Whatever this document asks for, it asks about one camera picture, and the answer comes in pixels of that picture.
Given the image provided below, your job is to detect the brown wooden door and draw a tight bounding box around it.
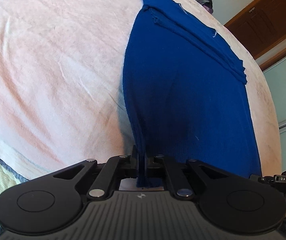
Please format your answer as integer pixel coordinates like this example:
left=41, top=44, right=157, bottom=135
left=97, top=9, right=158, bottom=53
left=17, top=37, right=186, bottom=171
left=225, top=0, right=286, bottom=71

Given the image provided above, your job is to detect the blue beaded knit sweater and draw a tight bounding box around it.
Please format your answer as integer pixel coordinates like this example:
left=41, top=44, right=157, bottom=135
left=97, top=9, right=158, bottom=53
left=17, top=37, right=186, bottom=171
left=122, top=0, right=262, bottom=185

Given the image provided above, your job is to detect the pink floral bed sheet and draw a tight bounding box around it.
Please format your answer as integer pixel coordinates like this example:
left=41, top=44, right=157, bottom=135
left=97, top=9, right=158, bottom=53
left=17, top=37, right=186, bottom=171
left=0, top=0, right=282, bottom=179

